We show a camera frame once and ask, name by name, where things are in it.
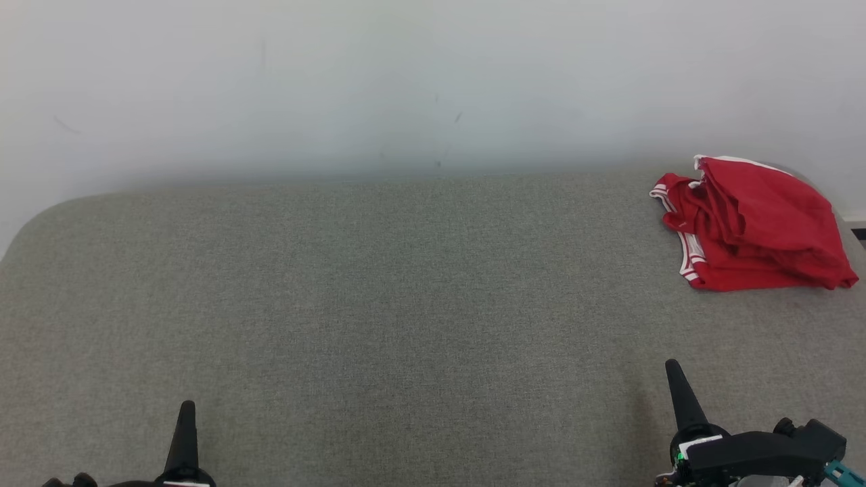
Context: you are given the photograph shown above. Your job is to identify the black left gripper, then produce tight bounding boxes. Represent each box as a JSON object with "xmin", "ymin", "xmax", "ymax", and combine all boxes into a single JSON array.
[{"xmin": 41, "ymin": 400, "xmax": 217, "ymax": 487}]

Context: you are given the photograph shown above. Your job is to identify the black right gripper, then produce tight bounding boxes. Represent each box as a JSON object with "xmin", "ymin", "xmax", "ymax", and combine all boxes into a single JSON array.
[{"xmin": 655, "ymin": 359, "xmax": 866, "ymax": 487}]

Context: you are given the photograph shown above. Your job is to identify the red shorts white stripe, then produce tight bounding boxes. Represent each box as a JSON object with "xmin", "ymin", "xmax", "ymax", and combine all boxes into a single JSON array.
[{"xmin": 693, "ymin": 154, "xmax": 860, "ymax": 292}]

